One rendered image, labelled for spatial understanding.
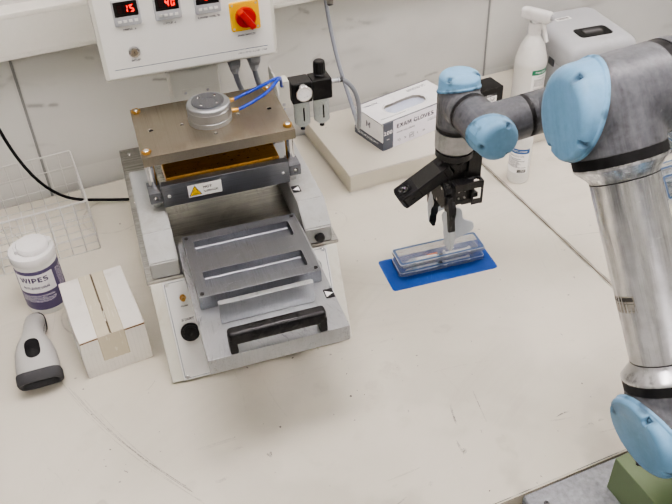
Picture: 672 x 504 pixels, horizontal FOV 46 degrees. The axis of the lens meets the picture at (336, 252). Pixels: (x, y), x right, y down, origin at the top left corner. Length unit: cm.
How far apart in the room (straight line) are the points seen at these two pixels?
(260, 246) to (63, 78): 76
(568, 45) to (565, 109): 113
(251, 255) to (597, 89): 63
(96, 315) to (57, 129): 60
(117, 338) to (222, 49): 57
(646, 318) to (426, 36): 130
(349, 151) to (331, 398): 74
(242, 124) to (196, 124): 8
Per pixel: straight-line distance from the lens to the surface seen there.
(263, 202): 155
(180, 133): 145
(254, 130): 143
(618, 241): 103
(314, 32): 203
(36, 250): 161
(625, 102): 99
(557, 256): 173
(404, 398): 141
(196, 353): 145
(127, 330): 147
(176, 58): 156
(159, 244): 140
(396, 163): 190
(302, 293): 124
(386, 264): 167
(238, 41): 157
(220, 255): 133
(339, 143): 198
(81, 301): 155
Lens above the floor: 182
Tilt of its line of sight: 39 degrees down
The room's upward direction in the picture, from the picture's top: 3 degrees counter-clockwise
